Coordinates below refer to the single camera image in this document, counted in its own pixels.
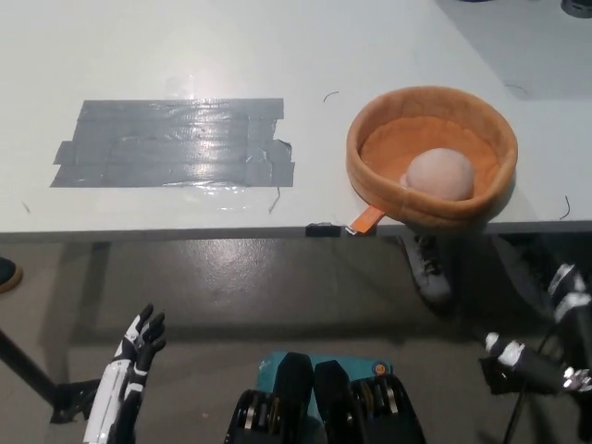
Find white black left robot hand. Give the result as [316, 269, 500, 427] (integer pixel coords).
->
[82, 302, 167, 444]

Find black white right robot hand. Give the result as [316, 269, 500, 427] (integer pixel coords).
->
[480, 262, 592, 394]

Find pale pink plush dumpling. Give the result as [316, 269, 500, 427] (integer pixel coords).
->
[400, 147, 476, 202]

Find robot torso black teal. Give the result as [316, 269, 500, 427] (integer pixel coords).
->
[224, 350, 426, 444]

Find orange soft plush plate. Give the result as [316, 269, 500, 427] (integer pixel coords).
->
[345, 84, 519, 235]

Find black stand pole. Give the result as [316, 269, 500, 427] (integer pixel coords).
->
[0, 327, 59, 408]

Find white sneaker black laces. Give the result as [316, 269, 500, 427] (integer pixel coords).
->
[400, 234, 453, 304]

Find dark shoe tan sole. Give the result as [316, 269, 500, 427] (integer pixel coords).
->
[0, 256, 24, 295]

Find black tape strip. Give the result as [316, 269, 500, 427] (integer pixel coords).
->
[305, 222, 344, 238]

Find dark round object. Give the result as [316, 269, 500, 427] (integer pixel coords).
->
[561, 0, 592, 20]

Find black cable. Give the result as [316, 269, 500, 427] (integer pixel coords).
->
[508, 318, 563, 444]

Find grey duct tape patch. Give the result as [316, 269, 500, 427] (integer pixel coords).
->
[49, 97, 297, 189]

